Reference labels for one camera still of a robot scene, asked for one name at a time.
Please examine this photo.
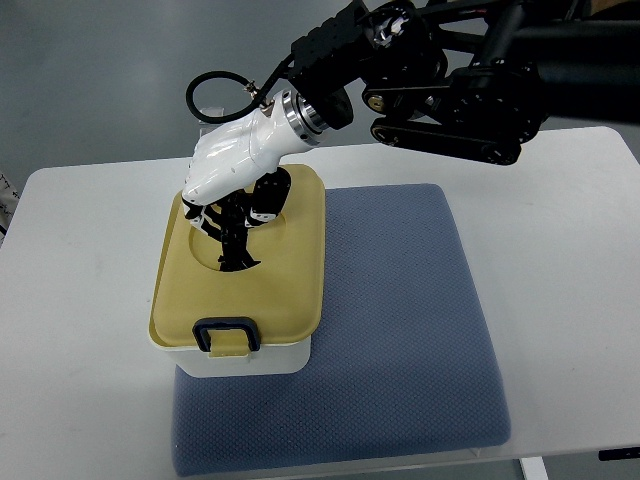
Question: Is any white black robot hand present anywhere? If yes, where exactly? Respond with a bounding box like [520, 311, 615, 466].
[182, 90, 328, 242]

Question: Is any black lid handle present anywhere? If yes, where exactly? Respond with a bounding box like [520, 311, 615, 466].
[214, 190, 259, 272]

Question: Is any yellow storage box lid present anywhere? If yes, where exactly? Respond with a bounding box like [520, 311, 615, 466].
[149, 164, 326, 352]

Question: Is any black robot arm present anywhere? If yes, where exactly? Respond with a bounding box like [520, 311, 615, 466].
[287, 1, 639, 165]

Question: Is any white storage box base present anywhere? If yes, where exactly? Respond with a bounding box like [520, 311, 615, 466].
[149, 334, 311, 378]

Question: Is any upper metal floor plate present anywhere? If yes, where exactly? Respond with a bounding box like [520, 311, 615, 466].
[197, 106, 225, 124]

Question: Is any dark blue front latch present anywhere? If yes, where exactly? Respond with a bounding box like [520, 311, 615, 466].
[192, 317, 261, 353]

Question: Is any person in patterned white dress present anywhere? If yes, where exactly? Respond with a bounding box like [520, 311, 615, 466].
[0, 172, 20, 243]

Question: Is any blue grey cushion mat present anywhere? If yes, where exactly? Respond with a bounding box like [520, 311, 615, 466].
[172, 184, 511, 476]

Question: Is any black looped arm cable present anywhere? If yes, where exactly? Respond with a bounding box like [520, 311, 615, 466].
[185, 49, 296, 124]

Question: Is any black table bracket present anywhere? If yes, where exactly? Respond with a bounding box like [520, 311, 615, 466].
[598, 447, 640, 462]

